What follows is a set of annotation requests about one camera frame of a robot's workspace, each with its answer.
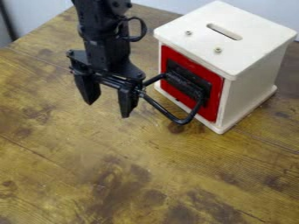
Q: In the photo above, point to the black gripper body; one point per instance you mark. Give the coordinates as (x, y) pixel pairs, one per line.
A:
(104, 57)

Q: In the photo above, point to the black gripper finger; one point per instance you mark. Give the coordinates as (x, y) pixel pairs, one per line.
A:
(127, 99)
(88, 88)

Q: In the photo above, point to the red drawer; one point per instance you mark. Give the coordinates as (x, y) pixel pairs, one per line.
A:
(208, 112)

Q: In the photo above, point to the black drawer handle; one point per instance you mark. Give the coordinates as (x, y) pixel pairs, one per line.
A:
(171, 99)

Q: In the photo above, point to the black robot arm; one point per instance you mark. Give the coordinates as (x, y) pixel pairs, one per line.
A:
(103, 20)

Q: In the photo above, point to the white wooden cabinet box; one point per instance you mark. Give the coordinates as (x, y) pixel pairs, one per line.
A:
(234, 49)

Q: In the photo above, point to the dark vertical post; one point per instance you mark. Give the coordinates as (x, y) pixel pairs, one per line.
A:
(7, 22)

